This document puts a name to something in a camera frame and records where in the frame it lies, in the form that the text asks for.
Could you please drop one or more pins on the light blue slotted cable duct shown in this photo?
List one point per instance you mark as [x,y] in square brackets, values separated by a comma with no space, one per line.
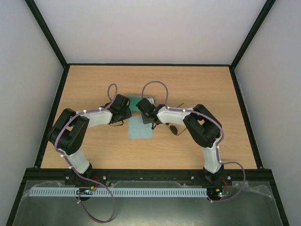
[119,192]

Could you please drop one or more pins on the black enclosure frame post right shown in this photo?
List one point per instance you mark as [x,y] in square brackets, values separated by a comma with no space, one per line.
[253,31]

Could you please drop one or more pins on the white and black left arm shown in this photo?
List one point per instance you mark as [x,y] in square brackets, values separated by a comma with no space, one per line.
[68,132]

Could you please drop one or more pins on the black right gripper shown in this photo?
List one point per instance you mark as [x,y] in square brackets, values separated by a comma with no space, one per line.
[146,117]

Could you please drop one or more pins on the black enclosure frame post left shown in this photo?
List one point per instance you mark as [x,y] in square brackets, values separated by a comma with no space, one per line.
[46,31]

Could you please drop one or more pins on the light blue cleaning cloth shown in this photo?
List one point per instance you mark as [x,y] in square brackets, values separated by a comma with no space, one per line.
[138,130]

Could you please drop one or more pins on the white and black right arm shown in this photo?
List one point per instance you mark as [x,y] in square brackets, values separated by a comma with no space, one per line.
[203,127]

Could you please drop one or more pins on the black round sunglasses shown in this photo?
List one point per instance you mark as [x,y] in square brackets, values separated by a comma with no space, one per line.
[174,129]

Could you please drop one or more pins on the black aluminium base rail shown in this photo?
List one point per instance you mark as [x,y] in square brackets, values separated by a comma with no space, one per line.
[108,176]

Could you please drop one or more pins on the grey felt glasses case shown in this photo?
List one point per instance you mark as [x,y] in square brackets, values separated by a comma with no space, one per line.
[135,102]

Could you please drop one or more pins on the black enclosure frame post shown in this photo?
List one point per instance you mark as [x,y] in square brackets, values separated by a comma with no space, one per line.
[46,31]
[253,31]

